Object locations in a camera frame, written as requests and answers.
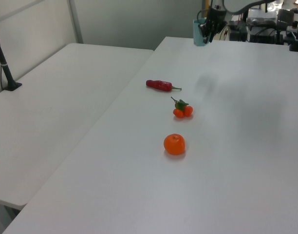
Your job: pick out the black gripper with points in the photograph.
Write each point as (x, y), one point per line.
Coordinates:
(217, 17)

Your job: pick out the light blue faceted mug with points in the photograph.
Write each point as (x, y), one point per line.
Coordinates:
(197, 34)

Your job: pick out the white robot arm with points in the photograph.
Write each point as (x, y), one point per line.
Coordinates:
(239, 5)

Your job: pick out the red chili pepper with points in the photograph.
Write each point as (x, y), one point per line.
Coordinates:
(160, 85)

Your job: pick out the black ribbed box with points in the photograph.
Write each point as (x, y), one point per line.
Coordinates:
(284, 17)

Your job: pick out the small oranges cluster with leaves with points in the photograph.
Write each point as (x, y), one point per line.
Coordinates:
(184, 111)

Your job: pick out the orange tangerine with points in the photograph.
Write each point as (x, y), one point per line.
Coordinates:
(174, 144)

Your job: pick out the white side table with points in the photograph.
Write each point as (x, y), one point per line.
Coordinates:
(54, 109)

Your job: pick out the white partition frame post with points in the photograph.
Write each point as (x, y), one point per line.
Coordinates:
(76, 22)

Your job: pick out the black camera pole with base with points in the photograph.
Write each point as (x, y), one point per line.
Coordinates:
(4, 65)

